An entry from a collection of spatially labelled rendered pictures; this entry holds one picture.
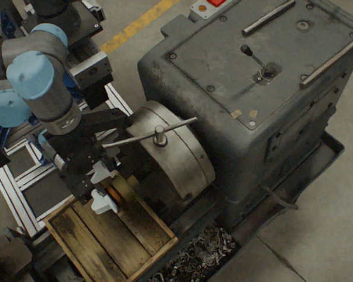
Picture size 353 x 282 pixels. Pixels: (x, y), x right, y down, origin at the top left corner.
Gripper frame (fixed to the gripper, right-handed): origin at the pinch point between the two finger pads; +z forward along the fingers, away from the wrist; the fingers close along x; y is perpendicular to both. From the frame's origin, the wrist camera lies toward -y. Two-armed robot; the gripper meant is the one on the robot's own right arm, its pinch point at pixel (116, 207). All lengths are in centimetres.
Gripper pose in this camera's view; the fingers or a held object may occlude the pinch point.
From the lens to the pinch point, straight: 115.5
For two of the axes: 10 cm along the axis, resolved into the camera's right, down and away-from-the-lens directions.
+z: 6.5, 6.4, -4.0
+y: -7.5, 6.1, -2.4
